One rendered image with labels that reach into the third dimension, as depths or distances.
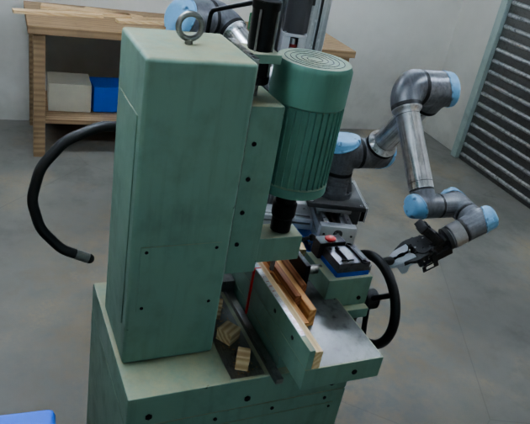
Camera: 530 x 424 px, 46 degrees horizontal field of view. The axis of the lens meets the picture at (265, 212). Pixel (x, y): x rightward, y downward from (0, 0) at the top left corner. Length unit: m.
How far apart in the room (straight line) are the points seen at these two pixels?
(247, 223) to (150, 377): 0.41
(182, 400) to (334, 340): 0.38
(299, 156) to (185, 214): 0.29
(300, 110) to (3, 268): 2.17
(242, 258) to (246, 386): 0.30
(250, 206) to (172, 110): 0.33
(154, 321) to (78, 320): 1.47
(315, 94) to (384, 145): 1.02
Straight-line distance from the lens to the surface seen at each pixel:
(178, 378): 1.50
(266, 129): 1.34
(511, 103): 5.26
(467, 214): 1.97
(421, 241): 1.92
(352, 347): 1.54
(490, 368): 3.22
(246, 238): 1.46
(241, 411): 1.60
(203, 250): 1.38
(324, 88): 1.35
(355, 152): 2.34
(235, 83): 1.23
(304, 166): 1.41
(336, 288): 1.66
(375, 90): 5.68
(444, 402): 2.92
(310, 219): 2.40
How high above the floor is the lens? 1.84
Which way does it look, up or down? 28 degrees down
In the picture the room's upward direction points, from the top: 11 degrees clockwise
